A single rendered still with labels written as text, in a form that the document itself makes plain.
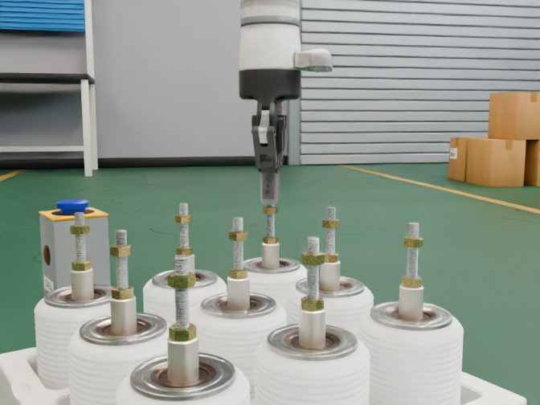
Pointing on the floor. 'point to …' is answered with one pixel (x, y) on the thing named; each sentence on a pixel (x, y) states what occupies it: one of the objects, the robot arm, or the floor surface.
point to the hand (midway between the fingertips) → (269, 187)
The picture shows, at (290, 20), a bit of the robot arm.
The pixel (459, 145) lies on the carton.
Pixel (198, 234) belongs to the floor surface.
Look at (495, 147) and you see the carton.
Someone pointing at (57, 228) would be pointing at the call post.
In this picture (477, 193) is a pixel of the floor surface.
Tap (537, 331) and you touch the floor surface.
